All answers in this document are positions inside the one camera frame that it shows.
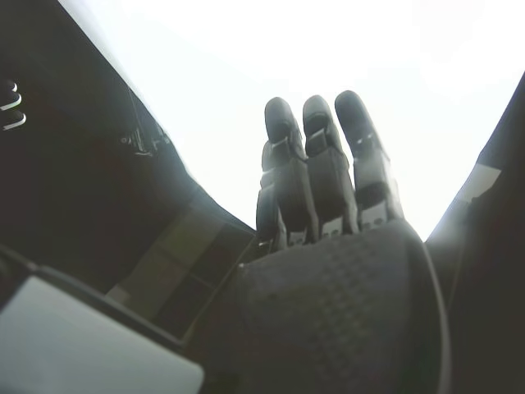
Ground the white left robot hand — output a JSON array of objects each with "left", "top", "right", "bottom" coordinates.
[{"left": 0, "top": 89, "right": 453, "bottom": 394}]

